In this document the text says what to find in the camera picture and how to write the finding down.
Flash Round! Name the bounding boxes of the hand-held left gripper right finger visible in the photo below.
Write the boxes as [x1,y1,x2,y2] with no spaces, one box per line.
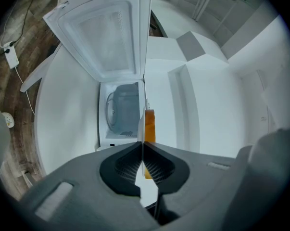
[143,142,253,231]

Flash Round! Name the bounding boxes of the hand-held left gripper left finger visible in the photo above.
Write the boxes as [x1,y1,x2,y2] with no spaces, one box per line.
[19,142,160,231]

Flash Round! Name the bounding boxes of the white microwave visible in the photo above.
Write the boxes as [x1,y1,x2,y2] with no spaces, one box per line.
[42,0,153,153]

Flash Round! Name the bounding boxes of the glass microwave turntable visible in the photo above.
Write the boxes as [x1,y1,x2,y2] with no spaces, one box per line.
[105,91,120,132]

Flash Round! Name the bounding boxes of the white round table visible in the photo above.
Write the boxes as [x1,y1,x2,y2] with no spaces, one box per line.
[33,42,102,177]

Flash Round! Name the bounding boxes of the white slipper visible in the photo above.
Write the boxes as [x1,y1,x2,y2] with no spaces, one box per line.
[1,112,15,129]

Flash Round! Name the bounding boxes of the white board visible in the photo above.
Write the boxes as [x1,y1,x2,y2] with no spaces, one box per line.
[19,43,63,93]

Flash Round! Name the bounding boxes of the white power strip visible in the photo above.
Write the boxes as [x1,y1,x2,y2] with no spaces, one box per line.
[0,41,20,69]

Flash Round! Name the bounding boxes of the white pipes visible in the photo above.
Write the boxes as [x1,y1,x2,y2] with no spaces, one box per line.
[191,0,219,22]

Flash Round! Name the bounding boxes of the white power cable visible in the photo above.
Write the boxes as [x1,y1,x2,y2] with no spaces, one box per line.
[14,65,36,116]

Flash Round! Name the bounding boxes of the black cable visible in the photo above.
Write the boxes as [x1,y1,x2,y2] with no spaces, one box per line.
[0,0,54,59]

